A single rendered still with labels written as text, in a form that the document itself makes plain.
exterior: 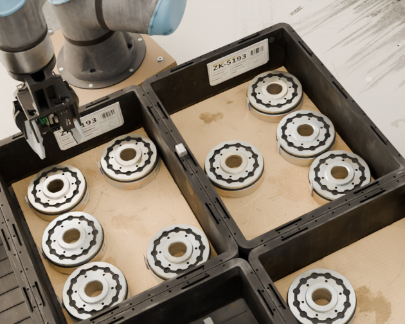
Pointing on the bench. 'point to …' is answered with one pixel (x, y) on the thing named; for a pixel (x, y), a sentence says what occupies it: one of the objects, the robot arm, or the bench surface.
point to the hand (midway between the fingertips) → (58, 141)
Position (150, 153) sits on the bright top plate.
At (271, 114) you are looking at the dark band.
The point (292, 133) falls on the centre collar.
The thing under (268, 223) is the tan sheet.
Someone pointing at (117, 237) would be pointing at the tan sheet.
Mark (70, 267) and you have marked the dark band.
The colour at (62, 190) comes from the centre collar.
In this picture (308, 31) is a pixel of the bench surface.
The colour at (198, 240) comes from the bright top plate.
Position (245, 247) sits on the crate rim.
